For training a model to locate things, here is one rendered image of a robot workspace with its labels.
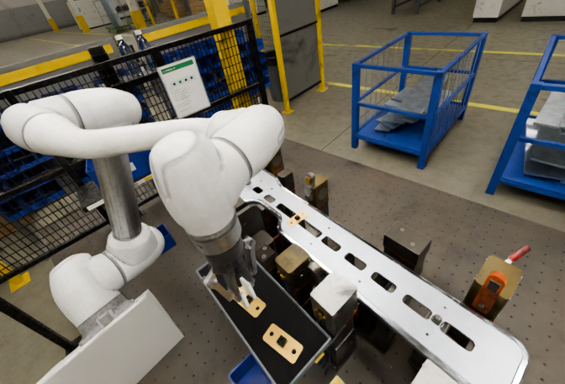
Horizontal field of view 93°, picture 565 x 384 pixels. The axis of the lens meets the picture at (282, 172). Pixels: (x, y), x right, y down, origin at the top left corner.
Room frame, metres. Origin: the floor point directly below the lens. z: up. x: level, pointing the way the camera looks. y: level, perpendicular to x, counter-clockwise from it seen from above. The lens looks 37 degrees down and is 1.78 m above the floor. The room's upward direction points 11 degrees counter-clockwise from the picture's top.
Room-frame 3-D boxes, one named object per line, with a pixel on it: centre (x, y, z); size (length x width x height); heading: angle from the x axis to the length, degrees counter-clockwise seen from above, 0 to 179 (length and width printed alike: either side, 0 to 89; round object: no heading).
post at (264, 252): (0.52, 0.10, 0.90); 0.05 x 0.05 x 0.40; 34
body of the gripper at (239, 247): (0.34, 0.14, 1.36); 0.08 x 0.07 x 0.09; 133
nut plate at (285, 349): (0.23, 0.07, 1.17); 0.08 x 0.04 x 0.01; 46
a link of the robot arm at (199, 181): (0.35, 0.13, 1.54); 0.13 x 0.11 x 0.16; 144
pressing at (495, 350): (0.70, -0.04, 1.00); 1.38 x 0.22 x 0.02; 34
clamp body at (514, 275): (0.34, -0.52, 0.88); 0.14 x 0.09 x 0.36; 124
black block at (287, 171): (1.04, -0.02, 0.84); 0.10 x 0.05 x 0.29; 124
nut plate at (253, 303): (0.34, 0.14, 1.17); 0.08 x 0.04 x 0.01; 43
